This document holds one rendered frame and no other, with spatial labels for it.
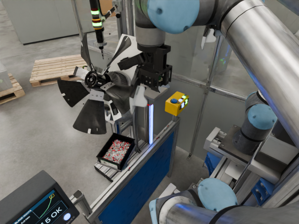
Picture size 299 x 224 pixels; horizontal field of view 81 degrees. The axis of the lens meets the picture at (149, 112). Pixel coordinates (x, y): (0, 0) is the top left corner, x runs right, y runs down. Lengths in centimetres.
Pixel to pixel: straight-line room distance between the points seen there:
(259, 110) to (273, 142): 31
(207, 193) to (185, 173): 153
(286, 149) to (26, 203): 79
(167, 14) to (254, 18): 13
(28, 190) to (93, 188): 140
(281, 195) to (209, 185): 21
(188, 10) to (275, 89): 17
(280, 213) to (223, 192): 40
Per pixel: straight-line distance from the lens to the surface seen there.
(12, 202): 71
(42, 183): 69
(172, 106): 118
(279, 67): 30
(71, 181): 219
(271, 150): 69
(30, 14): 644
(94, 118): 122
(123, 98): 104
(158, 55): 45
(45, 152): 258
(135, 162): 111
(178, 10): 32
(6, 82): 383
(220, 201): 59
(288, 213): 22
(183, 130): 200
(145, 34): 44
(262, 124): 93
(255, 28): 33
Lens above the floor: 178
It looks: 40 degrees down
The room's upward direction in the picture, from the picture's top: straight up
